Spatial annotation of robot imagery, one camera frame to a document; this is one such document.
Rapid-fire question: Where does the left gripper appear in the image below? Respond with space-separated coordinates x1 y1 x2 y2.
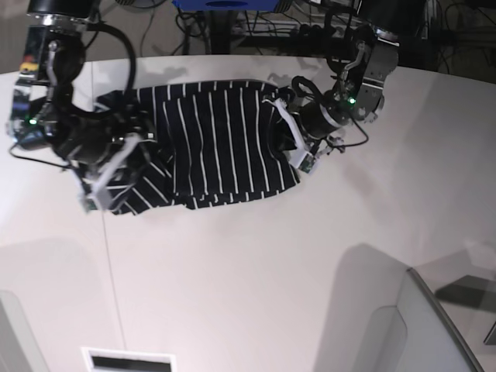
263 26 399 174

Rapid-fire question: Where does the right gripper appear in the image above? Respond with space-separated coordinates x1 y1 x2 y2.
7 22 155 212

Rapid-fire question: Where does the navy white striped t-shirt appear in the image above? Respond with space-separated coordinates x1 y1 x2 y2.
109 80 299 215

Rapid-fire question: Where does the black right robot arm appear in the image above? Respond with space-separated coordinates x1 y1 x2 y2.
6 1 155 213

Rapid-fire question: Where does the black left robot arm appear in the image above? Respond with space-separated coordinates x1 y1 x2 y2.
269 1 425 174

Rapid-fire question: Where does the white power strip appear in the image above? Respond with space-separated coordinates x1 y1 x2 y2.
231 19 300 37

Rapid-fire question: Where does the blue bin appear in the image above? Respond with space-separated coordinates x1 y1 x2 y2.
172 0 278 12

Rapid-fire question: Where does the black table leg post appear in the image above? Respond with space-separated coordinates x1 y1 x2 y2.
207 11 234 55

